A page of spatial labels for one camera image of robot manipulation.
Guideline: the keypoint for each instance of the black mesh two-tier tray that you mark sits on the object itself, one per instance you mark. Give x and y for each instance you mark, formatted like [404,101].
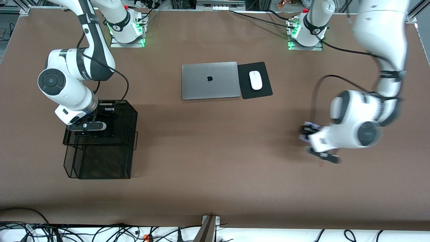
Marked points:
[100,161]

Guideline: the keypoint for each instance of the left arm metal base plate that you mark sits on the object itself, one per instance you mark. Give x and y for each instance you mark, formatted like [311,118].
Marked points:
[315,48]

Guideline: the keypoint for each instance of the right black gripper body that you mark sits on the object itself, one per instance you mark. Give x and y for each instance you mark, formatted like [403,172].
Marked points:
[101,112]

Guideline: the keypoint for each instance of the white computer mouse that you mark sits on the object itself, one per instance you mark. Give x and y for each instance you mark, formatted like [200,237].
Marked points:
[256,80]

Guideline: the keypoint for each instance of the right white Franka arm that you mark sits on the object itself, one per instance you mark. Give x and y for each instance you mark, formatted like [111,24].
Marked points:
[67,84]

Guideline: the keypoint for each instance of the white terminal block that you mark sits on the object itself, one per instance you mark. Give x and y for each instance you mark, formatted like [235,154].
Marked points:
[220,6]

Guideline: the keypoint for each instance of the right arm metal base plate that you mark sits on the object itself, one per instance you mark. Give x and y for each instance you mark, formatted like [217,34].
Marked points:
[116,44]

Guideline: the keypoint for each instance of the silver laptop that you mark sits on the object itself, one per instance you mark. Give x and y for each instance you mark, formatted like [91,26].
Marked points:
[201,87]

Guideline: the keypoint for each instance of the lavender flip phone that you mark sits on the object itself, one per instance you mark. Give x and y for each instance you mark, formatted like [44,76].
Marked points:
[312,124]

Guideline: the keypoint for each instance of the left white Franka arm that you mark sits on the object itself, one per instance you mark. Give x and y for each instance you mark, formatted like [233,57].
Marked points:
[352,117]

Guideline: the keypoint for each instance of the black slab smartphone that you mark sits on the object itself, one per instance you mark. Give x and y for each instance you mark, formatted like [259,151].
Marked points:
[112,127]

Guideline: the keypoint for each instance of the aluminium frame rail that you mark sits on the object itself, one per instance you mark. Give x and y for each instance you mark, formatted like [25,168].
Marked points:
[20,10]
[410,17]

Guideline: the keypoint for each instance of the grey metal bracket post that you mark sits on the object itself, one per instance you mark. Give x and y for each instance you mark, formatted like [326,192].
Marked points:
[206,232]

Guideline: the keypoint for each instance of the black mouse pad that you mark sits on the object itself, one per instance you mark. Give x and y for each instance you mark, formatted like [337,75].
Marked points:
[265,90]

